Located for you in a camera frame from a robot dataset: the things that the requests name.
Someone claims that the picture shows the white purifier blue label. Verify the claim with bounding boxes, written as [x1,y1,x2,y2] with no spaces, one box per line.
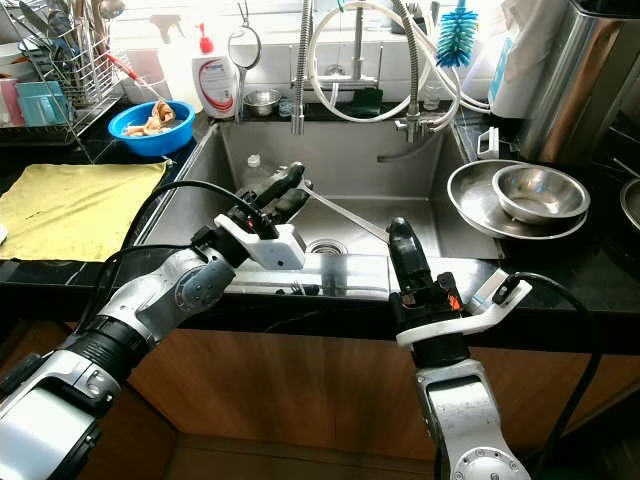
[485,0,576,119]

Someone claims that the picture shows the pink mug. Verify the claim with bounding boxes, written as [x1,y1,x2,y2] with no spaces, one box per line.
[0,78,26,126]

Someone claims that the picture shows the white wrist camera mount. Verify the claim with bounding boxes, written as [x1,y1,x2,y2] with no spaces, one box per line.
[395,275,533,349]
[215,213,307,271]

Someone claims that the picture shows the steel sink drain strainer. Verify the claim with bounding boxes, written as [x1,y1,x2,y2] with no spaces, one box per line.
[305,237,351,257]

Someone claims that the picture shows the clear plastic bottle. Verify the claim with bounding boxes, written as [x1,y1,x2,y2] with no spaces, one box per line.
[240,153,276,191]

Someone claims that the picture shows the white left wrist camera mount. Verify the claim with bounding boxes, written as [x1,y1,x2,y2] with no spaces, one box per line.
[215,213,307,271]

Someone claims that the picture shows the steel pan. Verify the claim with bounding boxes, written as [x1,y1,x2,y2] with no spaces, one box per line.
[620,178,640,233]

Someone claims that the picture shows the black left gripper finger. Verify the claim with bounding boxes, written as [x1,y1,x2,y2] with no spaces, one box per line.
[253,162,307,206]
[268,188,311,227]

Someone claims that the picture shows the steel wire cutlery basket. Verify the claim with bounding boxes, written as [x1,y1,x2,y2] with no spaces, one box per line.
[50,15,121,111]

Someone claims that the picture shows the stainless steel sink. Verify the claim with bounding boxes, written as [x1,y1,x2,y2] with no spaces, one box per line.
[140,122,491,299]

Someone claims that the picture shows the white spray bottle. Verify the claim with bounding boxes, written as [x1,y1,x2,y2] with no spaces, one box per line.
[147,15,196,101]

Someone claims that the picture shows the tan food pieces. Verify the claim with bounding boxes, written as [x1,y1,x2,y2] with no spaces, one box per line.
[123,100,176,138]

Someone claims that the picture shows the red handled utensil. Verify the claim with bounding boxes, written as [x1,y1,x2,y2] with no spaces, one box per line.
[105,50,166,101]

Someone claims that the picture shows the yellow cloth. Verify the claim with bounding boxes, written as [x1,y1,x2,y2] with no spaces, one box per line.
[0,162,169,263]

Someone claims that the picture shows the steel spatula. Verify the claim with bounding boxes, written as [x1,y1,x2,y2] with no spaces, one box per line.
[275,165,391,243]

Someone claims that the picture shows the steel dish rack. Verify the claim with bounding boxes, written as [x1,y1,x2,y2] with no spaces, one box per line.
[0,80,111,146]

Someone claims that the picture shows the large steel basin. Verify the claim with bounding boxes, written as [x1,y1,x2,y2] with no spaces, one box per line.
[447,158,591,241]

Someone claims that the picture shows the brown wooden sink cabinet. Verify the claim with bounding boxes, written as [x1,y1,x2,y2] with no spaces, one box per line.
[120,340,640,480]

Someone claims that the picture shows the white scrub brush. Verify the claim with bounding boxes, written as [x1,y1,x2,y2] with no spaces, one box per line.
[477,126,503,161]

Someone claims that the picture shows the white red pump soap bottle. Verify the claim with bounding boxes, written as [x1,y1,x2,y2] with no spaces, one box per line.
[192,22,239,119]

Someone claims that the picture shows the teal bottle brush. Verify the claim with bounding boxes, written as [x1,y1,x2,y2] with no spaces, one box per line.
[435,0,479,68]

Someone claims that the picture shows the white hose loop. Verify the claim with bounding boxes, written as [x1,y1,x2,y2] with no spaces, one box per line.
[305,3,423,123]

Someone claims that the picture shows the steel spring hose with valve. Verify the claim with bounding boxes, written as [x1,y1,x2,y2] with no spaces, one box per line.
[390,0,453,143]

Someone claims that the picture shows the small steel bowl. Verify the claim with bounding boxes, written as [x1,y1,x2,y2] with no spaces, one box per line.
[244,89,283,117]

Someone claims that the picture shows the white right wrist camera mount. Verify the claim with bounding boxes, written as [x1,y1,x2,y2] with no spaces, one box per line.
[395,275,533,349]

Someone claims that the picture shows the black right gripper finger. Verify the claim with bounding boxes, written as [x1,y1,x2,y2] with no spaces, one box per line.
[388,216,436,291]

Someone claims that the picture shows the blue plastic bowl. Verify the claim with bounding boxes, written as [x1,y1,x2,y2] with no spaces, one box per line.
[108,99,196,158]

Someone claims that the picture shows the white purifier hose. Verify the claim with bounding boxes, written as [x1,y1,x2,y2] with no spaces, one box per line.
[420,20,491,126]

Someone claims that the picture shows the round steel strainer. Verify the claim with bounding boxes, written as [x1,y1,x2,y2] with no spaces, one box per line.
[226,3,263,123]

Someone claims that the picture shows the steel pull-down faucet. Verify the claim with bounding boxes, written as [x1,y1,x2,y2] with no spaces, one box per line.
[290,0,383,135]

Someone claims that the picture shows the steel ladle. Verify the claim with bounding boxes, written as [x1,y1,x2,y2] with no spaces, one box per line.
[95,0,126,21]

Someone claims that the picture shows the green scouring sponge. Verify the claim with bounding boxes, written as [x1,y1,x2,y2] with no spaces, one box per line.
[350,86,384,114]

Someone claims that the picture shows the teal plastic cup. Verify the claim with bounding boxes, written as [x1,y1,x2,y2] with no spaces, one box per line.
[15,82,68,128]

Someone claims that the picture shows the white bowl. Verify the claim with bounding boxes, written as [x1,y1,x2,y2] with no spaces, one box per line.
[0,40,41,81]

